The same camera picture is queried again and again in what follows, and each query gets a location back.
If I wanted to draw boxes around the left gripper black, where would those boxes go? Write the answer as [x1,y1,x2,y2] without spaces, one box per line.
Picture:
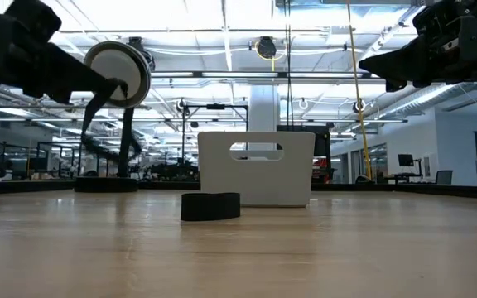
[0,0,129,105]

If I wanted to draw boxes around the black hanging cables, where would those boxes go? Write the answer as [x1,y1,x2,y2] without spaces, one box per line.
[283,0,293,127]

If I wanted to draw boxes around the black lamp pole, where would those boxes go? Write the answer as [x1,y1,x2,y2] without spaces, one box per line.
[117,106,136,179]

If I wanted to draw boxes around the grey office chair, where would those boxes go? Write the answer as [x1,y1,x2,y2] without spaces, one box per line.
[434,170,454,186]

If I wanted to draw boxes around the large black rubber band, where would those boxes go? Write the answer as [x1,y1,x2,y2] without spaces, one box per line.
[81,78,142,165]

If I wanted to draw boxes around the small black rubber band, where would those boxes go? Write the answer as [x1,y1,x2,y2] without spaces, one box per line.
[180,192,242,222]

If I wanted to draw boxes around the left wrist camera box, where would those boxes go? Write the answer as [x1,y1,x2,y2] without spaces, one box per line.
[5,0,63,43]

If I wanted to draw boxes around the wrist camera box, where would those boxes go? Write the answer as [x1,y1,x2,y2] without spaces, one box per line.
[5,0,63,43]
[412,0,466,41]

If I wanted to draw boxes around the black metal frame stand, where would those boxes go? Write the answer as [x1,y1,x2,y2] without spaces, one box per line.
[181,103,250,166]

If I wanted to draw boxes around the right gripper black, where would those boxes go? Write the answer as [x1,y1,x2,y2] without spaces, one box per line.
[358,0,477,96]

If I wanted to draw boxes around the white plastic bin with handle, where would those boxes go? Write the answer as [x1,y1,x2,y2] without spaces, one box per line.
[197,131,316,209]

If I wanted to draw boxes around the black round lamp base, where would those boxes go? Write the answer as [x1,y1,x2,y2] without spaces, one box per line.
[74,176,139,194]

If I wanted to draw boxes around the black cart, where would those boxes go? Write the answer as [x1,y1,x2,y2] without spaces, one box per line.
[277,124,332,184]

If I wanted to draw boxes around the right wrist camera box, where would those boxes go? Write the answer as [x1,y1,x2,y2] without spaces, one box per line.
[412,0,466,41]

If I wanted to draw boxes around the yellow hanging cable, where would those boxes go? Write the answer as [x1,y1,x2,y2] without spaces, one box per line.
[346,0,373,181]

